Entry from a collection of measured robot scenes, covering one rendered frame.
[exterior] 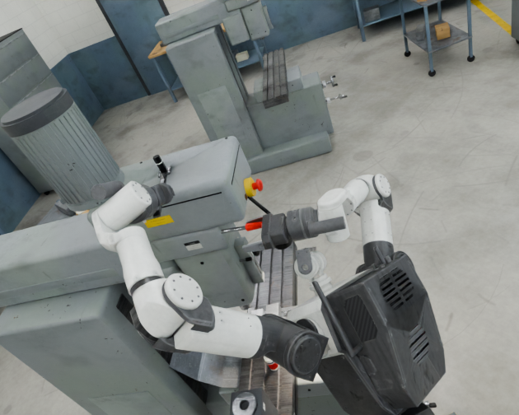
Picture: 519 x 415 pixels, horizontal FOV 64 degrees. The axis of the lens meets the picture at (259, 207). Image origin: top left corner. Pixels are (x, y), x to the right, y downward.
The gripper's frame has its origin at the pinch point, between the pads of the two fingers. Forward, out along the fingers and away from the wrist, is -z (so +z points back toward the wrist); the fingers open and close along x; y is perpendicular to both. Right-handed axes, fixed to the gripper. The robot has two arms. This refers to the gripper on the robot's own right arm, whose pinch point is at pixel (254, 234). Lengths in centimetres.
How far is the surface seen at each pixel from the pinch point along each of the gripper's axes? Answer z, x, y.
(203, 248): -19.0, -3.1, 4.0
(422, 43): 126, -433, 137
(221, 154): -5.1, -16.6, -19.1
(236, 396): -27, 18, 58
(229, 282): -18.6, -5.2, 23.5
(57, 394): -234, -56, 169
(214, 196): -6.7, -2.1, -14.9
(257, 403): -19, 21, 58
